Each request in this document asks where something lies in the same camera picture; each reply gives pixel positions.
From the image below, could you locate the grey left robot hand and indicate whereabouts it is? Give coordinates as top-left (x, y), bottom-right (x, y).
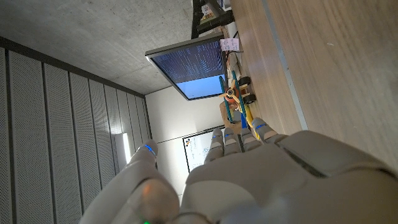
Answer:
top-left (79, 117), bottom-right (398, 224)

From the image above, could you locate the whiteboard with writing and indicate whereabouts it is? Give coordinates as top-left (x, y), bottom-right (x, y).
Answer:
top-left (182, 125), bottom-right (225, 173)

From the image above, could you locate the wooden toy airplane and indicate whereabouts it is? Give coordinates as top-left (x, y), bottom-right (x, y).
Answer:
top-left (218, 70), bottom-right (257, 124)

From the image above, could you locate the black computer monitor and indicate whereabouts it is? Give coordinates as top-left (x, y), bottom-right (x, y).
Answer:
top-left (145, 32), bottom-right (229, 101)

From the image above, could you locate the white paper note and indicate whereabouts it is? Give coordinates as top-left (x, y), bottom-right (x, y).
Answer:
top-left (220, 37), bottom-right (241, 52)

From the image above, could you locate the short ceiling light strip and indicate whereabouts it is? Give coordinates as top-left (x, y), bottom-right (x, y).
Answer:
top-left (122, 133), bottom-right (132, 164)

